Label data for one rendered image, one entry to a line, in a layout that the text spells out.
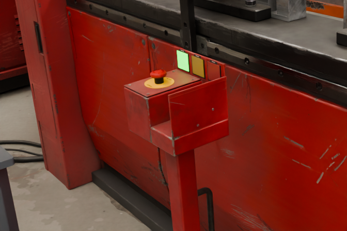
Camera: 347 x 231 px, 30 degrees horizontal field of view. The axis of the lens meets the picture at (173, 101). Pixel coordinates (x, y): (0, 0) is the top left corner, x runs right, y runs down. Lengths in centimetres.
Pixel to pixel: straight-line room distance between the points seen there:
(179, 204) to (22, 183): 135
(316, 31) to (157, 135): 44
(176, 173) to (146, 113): 18
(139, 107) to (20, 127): 197
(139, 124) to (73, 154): 117
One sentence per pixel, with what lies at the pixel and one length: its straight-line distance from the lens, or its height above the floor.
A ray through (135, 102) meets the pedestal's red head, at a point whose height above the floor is 75.
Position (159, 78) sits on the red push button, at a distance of 152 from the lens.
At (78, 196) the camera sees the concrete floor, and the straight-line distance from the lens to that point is 269.
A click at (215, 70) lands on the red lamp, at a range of 149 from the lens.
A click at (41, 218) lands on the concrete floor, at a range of 259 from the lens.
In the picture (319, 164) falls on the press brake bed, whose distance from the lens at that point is 150.
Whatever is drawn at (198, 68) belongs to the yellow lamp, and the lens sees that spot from 154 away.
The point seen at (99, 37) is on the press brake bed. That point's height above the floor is 70.
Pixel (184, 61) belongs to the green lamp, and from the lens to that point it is 158.
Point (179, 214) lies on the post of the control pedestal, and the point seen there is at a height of 45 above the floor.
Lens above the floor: 132
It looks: 22 degrees down
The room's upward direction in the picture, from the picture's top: 5 degrees counter-clockwise
